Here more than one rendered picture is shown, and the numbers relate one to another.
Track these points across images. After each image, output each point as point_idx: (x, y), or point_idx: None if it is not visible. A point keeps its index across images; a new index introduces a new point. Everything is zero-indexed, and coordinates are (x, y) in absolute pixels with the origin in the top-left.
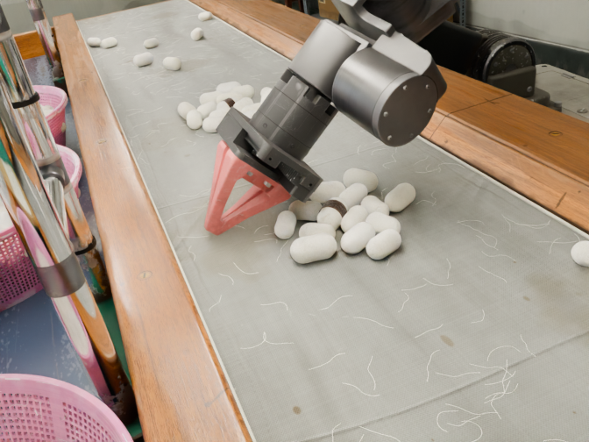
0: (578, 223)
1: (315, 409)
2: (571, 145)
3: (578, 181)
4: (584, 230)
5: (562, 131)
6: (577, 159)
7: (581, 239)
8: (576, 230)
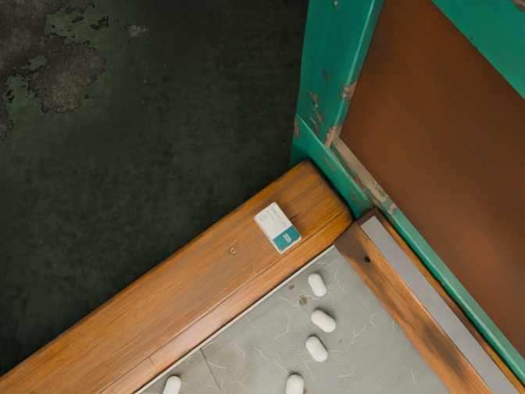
0: (133, 392)
1: None
2: (52, 388)
3: (102, 390)
4: (138, 388)
5: (28, 391)
6: (75, 387)
7: (148, 391)
8: (138, 393)
